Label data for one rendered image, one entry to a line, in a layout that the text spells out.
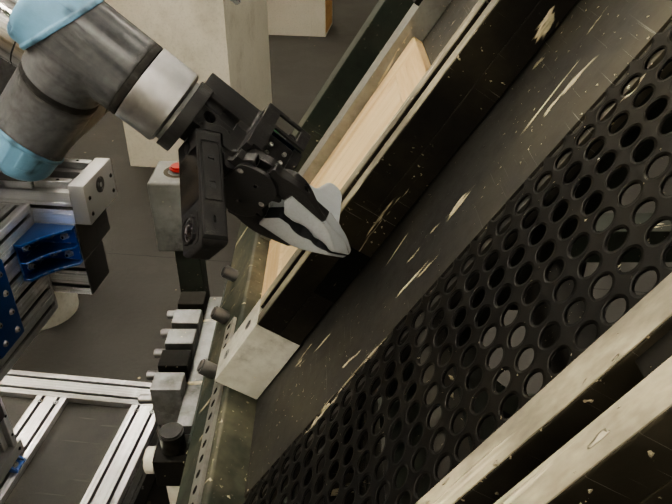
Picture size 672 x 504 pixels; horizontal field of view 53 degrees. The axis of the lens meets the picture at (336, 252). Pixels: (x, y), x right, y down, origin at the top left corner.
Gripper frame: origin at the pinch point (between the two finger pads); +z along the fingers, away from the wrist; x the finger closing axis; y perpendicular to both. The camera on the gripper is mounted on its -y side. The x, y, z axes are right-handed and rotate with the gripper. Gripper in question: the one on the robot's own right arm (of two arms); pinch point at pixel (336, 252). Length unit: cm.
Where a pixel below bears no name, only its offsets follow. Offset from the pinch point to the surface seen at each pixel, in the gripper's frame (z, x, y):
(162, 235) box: -4, 86, 46
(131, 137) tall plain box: -24, 251, 195
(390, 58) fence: 4, 17, 57
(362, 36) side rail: 1, 31, 77
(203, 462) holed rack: 9.5, 36.2, -11.9
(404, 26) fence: 2, 12, 60
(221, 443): 10.4, 35.3, -8.8
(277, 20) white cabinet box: 12, 325, 450
